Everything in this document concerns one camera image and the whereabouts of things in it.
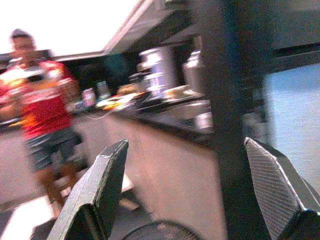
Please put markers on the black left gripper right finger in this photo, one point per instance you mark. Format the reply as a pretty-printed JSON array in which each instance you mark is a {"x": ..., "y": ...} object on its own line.
[{"x": 275, "y": 195}]

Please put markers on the person in red shirt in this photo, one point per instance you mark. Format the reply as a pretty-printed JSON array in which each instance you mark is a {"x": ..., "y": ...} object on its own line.
[{"x": 42, "y": 105}]

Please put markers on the silver cylindrical appliance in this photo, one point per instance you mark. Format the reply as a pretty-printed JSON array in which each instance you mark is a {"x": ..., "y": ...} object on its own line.
[{"x": 157, "y": 67}]

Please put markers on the dark cluttered counter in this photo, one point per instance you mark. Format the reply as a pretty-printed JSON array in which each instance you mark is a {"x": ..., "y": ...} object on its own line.
[{"x": 175, "y": 117}]

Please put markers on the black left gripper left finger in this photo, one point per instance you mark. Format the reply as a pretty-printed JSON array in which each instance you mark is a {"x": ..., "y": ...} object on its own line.
[{"x": 85, "y": 200}]

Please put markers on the dark square pillar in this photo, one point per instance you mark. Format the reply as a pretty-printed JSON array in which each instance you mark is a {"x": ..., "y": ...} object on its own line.
[{"x": 230, "y": 100}]

